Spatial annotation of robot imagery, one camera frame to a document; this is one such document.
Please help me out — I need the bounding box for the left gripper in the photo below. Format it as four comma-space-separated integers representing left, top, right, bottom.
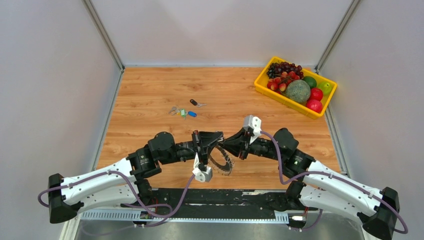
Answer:
159, 130, 223, 165

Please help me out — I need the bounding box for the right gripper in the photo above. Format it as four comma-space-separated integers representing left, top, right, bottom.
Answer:
216, 127, 284, 162

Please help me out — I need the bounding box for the silver key with black fob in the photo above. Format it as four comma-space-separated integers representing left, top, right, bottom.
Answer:
189, 99, 207, 108

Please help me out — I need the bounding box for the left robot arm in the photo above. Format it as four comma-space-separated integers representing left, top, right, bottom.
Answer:
47, 130, 224, 224

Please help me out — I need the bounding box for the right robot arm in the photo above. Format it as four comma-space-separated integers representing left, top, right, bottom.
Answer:
221, 128, 409, 240

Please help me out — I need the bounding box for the key bunch with coloured tags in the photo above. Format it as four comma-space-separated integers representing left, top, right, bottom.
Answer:
168, 106, 197, 119

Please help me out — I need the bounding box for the red cherry cluster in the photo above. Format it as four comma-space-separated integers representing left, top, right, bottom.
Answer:
266, 71, 304, 93

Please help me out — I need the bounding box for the green netted melon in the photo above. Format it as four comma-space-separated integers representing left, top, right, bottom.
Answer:
285, 80, 311, 104

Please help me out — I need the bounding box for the dark grape bunch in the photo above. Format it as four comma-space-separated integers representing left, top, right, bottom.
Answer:
266, 61, 304, 80

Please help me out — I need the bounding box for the red pomegranate fruit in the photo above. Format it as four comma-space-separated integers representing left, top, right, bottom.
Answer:
305, 99, 323, 113

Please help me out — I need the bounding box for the red apple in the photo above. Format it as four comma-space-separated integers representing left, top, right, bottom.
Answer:
309, 87, 324, 101

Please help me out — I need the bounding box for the dark green lime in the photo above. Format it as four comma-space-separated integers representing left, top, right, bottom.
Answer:
303, 76, 317, 89

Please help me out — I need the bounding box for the light green apple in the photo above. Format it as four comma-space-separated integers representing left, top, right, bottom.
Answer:
317, 81, 333, 96

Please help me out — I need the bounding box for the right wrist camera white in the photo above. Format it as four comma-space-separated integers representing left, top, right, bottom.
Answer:
243, 114, 262, 144

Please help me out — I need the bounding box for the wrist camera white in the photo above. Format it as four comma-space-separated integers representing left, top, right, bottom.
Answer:
243, 114, 262, 144
192, 153, 213, 183

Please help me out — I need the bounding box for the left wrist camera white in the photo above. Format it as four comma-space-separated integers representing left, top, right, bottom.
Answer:
192, 153, 213, 183

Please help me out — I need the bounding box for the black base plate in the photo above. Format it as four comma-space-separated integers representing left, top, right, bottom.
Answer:
119, 187, 311, 220

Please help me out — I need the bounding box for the aluminium frame rail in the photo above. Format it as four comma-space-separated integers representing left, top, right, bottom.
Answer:
67, 186, 332, 240

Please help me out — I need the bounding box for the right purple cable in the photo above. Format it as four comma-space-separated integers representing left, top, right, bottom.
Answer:
259, 130, 409, 235

